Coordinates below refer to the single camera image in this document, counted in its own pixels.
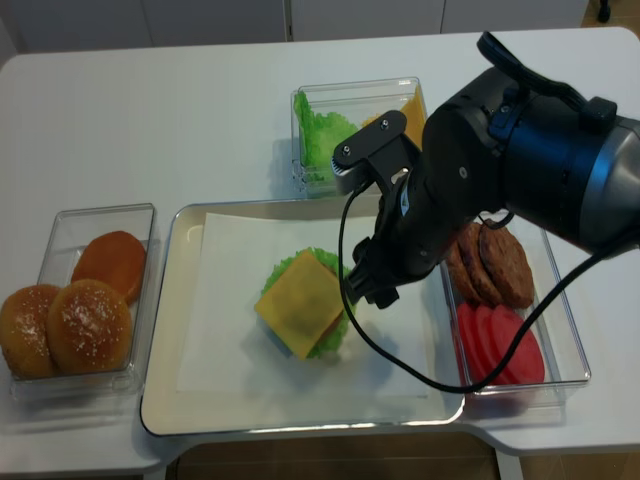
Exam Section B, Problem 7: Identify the cream serving tray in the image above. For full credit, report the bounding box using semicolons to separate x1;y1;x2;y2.
141;195;465;436

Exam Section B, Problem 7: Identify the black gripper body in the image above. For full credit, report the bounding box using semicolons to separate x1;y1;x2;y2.
351;64;526;291

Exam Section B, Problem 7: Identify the yellow cheese slice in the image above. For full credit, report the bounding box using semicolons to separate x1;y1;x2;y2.
253;249;345;360

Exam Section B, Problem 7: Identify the brown patty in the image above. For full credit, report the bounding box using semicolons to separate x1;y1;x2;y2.
479;226;535;309
446;241;483;306
458;223;503;307

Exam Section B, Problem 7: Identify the green lettuce leaf in container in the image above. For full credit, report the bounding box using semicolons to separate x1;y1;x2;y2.
294;92;359;183

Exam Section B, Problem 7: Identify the clear lettuce and cheese container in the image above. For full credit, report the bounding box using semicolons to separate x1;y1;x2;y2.
291;77;421;198

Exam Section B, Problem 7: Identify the plain brown bun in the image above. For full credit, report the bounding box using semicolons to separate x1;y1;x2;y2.
71;231;146;305

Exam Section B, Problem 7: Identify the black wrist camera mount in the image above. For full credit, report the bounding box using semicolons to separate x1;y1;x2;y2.
330;110;421;196

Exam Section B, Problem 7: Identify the lettuce leaf under patty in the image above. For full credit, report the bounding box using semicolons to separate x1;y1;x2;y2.
259;245;357;359

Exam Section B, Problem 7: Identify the middle red tomato slice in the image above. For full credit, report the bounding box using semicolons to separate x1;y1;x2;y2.
475;305;513;373

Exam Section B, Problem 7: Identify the sesame bun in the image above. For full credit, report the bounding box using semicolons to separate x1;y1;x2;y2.
1;284;60;379
45;279;133;375

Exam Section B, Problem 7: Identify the left brown patty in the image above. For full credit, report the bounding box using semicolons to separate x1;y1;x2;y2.
446;241;483;306

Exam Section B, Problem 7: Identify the middle brown patty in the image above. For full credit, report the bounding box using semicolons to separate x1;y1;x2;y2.
458;223;503;307

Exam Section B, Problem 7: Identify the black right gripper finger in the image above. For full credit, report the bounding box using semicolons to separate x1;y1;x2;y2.
365;283;399;308

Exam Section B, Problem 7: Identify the red tomato slice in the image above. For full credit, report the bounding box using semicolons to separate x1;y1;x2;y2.
457;303;490;383
475;305;513;373
489;305;545;385

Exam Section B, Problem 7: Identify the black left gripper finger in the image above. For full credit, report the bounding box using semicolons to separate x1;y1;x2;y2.
344;269;370;305

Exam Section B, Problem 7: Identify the yellow cheese slices stack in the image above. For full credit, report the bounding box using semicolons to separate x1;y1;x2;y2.
357;86;427;150

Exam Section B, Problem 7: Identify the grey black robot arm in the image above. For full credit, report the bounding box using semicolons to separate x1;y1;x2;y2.
332;33;639;308

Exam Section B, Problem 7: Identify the black cable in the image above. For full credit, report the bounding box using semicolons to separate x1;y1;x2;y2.
337;179;640;393

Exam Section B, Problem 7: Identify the left red tomato slice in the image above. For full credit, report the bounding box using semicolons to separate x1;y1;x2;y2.
457;303;490;383

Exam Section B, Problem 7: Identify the right red tomato slice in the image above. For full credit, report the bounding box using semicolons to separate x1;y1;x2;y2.
489;305;545;385

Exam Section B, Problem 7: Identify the sesame bun left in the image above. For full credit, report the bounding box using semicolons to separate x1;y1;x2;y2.
1;284;60;379

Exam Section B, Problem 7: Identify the clear patty and tomato container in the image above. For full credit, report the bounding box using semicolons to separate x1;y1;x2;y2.
440;218;591;416

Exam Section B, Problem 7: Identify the white paper sheet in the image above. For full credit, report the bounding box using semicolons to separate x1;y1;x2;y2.
177;214;426;396

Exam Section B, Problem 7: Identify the sesame bun right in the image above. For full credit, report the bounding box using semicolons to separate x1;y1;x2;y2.
45;279;133;375

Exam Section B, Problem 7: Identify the right brown patty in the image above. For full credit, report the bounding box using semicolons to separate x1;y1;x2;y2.
479;226;535;309

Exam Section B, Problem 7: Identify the clear bun container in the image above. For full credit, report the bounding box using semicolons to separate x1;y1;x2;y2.
11;203;161;401

